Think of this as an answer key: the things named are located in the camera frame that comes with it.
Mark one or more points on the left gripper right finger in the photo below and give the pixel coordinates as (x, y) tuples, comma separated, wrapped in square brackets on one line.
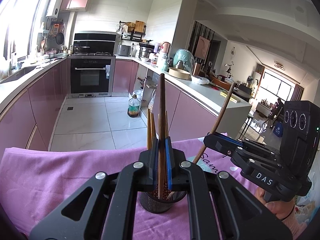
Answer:
[(218, 205)]

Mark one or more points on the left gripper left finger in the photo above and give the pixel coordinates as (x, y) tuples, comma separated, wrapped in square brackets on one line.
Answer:
[(104, 206)]

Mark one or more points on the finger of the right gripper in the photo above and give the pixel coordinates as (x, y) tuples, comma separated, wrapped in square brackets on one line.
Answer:
[(228, 139), (221, 146)]

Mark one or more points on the dark wooden chopstick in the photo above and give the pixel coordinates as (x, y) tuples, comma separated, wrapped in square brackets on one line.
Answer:
[(161, 134), (215, 126)]

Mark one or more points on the right hand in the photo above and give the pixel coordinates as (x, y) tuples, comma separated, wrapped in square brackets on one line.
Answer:
[(282, 210)]

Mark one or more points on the black mesh utensil cup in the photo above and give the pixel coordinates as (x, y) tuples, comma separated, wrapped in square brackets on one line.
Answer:
[(154, 205)]

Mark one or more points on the pink floral tablecloth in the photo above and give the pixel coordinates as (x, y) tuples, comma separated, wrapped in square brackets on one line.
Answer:
[(33, 183)]

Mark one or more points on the plastic oil bottle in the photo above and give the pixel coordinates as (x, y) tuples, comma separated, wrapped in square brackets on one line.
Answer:
[(133, 106)]

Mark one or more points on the pink kettle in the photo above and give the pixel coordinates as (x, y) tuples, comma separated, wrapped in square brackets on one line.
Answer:
[(165, 47)]

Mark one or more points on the black built-in oven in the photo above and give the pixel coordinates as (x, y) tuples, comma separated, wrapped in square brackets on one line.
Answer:
[(91, 76)]

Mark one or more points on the black range hood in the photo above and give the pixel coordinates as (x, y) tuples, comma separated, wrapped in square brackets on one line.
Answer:
[(94, 43)]

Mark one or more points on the black frying pan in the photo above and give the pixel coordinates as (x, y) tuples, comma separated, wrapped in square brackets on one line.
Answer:
[(60, 38)]

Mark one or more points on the white water heater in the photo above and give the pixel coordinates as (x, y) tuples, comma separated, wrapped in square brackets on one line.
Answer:
[(53, 8)]

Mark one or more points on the window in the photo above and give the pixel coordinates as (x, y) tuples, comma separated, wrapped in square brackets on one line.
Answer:
[(17, 22)]

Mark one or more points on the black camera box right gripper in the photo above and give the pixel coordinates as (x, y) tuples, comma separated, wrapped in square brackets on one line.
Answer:
[(300, 138)]

